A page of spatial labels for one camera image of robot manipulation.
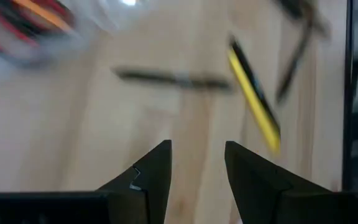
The black pen with grey band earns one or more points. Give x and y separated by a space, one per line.
172 79

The black aluminium table frame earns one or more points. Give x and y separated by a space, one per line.
347 93

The clear plastic supply box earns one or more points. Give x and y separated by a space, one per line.
98 18

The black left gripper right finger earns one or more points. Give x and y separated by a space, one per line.
250 180

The yellow highlighter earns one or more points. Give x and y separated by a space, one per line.
253 99

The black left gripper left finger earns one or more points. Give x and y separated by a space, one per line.
154 174

